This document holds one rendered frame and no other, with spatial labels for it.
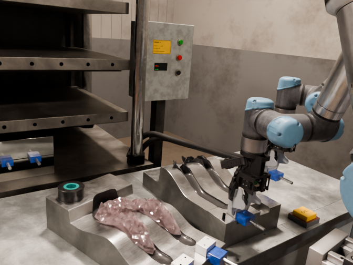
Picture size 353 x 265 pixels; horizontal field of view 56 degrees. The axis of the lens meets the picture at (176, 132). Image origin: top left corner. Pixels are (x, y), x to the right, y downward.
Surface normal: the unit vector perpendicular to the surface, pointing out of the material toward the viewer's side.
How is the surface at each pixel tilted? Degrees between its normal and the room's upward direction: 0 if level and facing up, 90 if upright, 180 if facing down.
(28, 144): 90
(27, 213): 0
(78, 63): 90
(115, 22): 90
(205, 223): 90
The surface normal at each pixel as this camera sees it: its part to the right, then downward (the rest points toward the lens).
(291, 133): 0.30, 0.29
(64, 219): -0.61, 0.18
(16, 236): 0.07, -0.96
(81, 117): 0.57, 0.28
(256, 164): -0.81, 0.11
